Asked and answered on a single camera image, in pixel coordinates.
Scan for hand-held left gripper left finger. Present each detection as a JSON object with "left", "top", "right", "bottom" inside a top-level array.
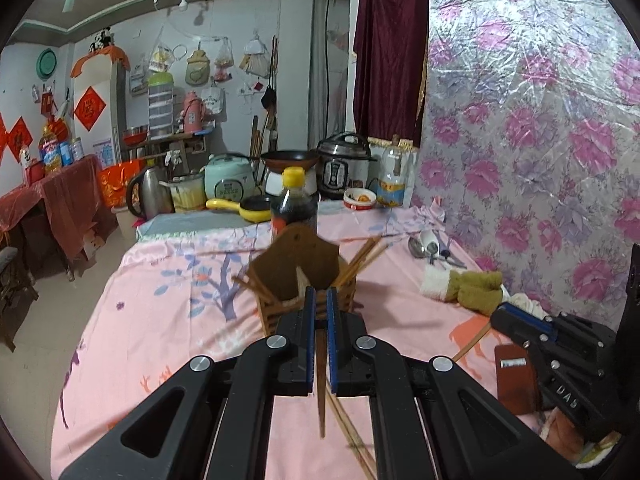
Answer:
[{"left": 60, "top": 286, "right": 318, "bottom": 480}]

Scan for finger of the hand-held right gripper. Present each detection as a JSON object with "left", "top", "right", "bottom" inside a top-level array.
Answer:
[
  {"left": 499, "top": 302, "right": 618, "bottom": 356},
  {"left": 490, "top": 307, "right": 558, "bottom": 356}
]

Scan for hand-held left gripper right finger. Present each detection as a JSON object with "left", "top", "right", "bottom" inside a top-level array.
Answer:
[{"left": 325, "top": 286, "right": 581, "bottom": 480}]

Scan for wooden chopstick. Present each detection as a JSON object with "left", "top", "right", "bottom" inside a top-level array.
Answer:
[
  {"left": 315, "top": 300, "right": 329, "bottom": 439},
  {"left": 346, "top": 237, "right": 376, "bottom": 281},
  {"left": 352, "top": 241, "right": 390, "bottom": 279},
  {"left": 452, "top": 321, "right": 494, "bottom": 362},
  {"left": 232, "top": 274, "right": 263, "bottom": 294}
]

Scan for wooden chopstick holder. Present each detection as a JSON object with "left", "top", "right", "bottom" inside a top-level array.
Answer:
[{"left": 246, "top": 224, "right": 359, "bottom": 338}]

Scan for pile of wooden chopsticks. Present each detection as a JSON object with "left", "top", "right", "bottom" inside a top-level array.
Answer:
[{"left": 326, "top": 387, "right": 377, "bottom": 480}]

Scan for cream cloth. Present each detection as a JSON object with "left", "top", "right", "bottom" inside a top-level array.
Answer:
[{"left": 505, "top": 291, "right": 550, "bottom": 320}]

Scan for olive green cloth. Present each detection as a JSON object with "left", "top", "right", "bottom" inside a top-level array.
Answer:
[{"left": 446, "top": 270, "right": 504, "bottom": 317}]

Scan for brown leather wallet case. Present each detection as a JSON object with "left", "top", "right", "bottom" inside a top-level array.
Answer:
[{"left": 493, "top": 343, "right": 545, "bottom": 416}]

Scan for white fluffy cloth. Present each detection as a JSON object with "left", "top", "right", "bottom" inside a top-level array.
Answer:
[{"left": 419, "top": 264, "right": 453, "bottom": 302}]

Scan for metal utensil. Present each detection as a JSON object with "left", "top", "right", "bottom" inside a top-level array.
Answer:
[{"left": 435, "top": 247, "right": 469, "bottom": 269}]

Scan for metal spoon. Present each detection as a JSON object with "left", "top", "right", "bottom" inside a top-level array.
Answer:
[{"left": 407, "top": 236, "right": 432, "bottom": 261}]

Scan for dark soy sauce bottle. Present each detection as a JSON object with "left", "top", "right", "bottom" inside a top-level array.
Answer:
[{"left": 270, "top": 166, "right": 319, "bottom": 238}]

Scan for red white bowl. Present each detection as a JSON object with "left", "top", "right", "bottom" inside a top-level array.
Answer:
[{"left": 343, "top": 187, "right": 377, "bottom": 211}]

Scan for metal spoons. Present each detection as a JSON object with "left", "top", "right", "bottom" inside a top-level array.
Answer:
[{"left": 420, "top": 229, "right": 442, "bottom": 266}]

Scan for yellow frying pan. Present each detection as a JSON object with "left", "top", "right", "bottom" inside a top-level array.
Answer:
[{"left": 205, "top": 195, "right": 274, "bottom": 224}]

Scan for white cooking pot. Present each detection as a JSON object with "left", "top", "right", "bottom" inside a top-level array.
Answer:
[{"left": 264, "top": 166, "right": 321, "bottom": 197}]

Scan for clear cooking oil bottle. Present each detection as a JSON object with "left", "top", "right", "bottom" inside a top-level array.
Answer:
[{"left": 377, "top": 134, "right": 408, "bottom": 208}]

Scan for black steel pressure cooker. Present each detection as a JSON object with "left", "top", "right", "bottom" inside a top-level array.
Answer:
[{"left": 316, "top": 131, "right": 379, "bottom": 201}]

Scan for grey mat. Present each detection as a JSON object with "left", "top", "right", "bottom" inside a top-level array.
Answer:
[{"left": 135, "top": 207, "right": 273, "bottom": 242}]

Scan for pink printed bedsheet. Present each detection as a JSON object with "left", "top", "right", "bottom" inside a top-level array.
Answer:
[{"left": 50, "top": 205, "right": 551, "bottom": 480}]

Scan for brown frying pan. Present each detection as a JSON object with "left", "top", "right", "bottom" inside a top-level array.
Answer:
[{"left": 250, "top": 149, "right": 321, "bottom": 171}]

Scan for mint green rice cooker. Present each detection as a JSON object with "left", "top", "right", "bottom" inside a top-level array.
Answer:
[{"left": 204, "top": 154, "right": 257, "bottom": 202}]

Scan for white bucket pot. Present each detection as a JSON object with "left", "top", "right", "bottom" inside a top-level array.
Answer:
[{"left": 167, "top": 172, "right": 207, "bottom": 213}]

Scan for steel electric kettle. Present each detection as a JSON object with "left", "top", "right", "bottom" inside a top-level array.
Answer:
[{"left": 126, "top": 166, "right": 174, "bottom": 219}]

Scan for pink thermos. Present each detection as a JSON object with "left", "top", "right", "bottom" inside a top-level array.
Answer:
[{"left": 181, "top": 90, "right": 204, "bottom": 133}]

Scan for red gift bag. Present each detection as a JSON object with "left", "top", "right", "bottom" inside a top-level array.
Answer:
[{"left": 97, "top": 160, "right": 148, "bottom": 207}]

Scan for red metal basin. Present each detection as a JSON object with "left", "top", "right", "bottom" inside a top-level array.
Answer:
[{"left": 122, "top": 125, "right": 150, "bottom": 147}]

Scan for green stacked food container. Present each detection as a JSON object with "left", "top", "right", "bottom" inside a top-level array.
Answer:
[{"left": 147, "top": 72, "right": 176, "bottom": 142}]

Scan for hanging white plastic bag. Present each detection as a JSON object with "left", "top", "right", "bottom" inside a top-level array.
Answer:
[{"left": 243, "top": 32, "right": 268, "bottom": 78}]

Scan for hanging clear plastic bag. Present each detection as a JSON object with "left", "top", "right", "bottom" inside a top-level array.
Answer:
[{"left": 215, "top": 37, "right": 235, "bottom": 83}]

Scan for maroon curtain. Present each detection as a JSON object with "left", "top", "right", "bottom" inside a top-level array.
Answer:
[{"left": 351, "top": 0, "right": 431, "bottom": 150}]

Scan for hanging heart pouch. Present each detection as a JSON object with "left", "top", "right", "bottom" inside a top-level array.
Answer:
[{"left": 185, "top": 47, "right": 208, "bottom": 86}]

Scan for red covered side table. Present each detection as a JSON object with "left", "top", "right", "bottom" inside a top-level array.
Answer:
[{"left": 0, "top": 154, "right": 120, "bottom": 281}]

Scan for white refrigerator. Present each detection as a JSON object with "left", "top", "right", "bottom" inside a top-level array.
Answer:
[{"left": 70, "top": 46, "right": 128, "bottom": 171}]

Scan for red diamond paper decoration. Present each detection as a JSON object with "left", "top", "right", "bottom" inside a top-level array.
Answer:
[
  {"left": 74, "top": 86, "right": 107, "bottom": 132},
  {"left": 5, "top": 116, "right": 28, "bottom": 163}
]

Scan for orange cloth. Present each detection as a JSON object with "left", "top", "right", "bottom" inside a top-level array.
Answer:
[{"left": 70, "top": 45, "right": 132, "bottom": 78}]

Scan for black white plush toy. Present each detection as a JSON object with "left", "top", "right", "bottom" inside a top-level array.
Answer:
[{"left": 89, "top": 27, "right": 115, "bottom": 53}]

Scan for green round plate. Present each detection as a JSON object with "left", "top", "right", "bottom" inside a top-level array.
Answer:
[{"left": 37, "top": 48, "right": 57, "bottom": 81}]

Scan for floral plastic wall sheet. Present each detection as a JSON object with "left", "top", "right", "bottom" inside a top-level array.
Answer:
[{"left": 412, "top": 0, "right": 640, "bottom": 311}]

